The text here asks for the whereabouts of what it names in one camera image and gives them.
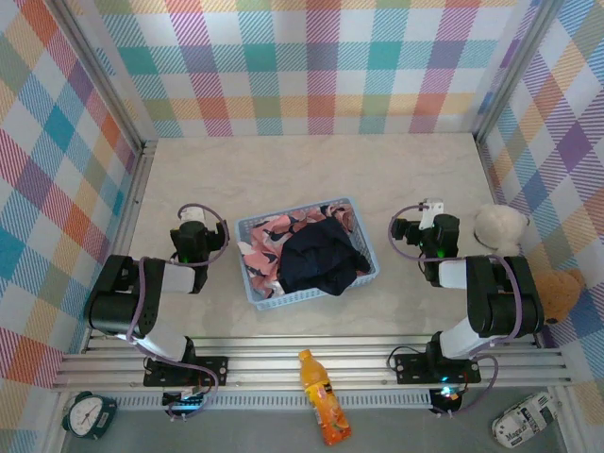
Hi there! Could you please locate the pink patterned garment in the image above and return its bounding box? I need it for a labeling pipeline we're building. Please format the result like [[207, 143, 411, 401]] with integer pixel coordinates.
[[237, 203, 356, 299]]

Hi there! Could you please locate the light blue plastic basket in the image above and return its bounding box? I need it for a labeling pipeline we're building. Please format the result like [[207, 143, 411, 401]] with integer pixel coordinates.
[[234, 195, 381, 311]]

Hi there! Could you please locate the navy blue shirt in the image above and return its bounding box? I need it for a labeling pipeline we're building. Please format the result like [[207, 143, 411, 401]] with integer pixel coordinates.
[[278, 220, 372, 297]]

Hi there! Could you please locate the white teddy bear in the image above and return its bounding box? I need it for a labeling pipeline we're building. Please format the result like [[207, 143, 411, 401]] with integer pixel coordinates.
[[473, 203, 532, 259]]

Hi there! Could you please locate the brown teddy bear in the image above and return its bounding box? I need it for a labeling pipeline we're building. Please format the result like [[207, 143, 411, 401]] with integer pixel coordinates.
[[535, 267, 586, 327]]

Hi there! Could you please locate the newspaper print pouch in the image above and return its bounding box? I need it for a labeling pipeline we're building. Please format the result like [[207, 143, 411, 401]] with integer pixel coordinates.
[[491, 392, 559, 448]]

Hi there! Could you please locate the orange juice bottle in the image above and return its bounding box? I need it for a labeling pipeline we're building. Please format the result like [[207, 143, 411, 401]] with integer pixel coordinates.
[[297, 348, 354, 447]]

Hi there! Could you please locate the green alarm clock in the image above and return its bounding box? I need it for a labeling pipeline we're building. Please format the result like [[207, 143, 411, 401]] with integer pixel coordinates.
[[60, 390, 119, 443]]

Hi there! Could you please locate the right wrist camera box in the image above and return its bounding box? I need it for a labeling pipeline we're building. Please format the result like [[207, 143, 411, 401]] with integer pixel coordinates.
[[421, 197, 445, 232]]

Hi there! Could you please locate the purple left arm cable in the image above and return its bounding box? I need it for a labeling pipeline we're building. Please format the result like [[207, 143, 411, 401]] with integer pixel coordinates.
[[126, 203, 232, 422]]

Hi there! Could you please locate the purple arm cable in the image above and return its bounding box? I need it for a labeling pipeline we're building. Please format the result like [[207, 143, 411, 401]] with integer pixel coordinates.
[[126, 203, 232, 422], [387, 203, 526, 419]]

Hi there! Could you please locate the aluminium left side rail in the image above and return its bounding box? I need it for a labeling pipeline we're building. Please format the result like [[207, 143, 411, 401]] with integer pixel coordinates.
[[82, 141, 159, 353]]

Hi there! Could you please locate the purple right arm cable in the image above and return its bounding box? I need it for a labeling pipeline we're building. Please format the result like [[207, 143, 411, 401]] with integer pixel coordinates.
[[387, 203, 526, 419]]

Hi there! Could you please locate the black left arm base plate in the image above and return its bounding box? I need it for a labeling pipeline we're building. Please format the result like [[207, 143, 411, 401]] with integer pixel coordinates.
[[143, 354, 230, 389]]

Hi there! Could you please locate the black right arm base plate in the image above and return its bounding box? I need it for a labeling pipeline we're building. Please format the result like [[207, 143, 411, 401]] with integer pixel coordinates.
[[392, 351, 482, 386]]

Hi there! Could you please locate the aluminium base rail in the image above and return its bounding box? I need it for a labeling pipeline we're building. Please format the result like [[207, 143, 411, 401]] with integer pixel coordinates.
[[49, 334, 581, 393]]

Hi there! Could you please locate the grey slotted cable duct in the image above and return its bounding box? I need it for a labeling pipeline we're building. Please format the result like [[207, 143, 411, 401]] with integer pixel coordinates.
[[112, 394, 435, 411]]

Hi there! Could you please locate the aluminium right frame post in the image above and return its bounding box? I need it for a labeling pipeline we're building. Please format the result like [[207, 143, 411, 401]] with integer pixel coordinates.
[[471, 0, 567, 143]]

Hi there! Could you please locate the aluminium frame post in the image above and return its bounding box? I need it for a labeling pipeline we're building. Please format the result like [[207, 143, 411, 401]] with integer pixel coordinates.
[[46, 0, 159, 150], [471, 0, 567, 143]]

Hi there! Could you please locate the aluminium left frame post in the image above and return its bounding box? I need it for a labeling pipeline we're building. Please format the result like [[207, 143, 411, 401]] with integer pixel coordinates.
[[46, 0, 159, 150]]

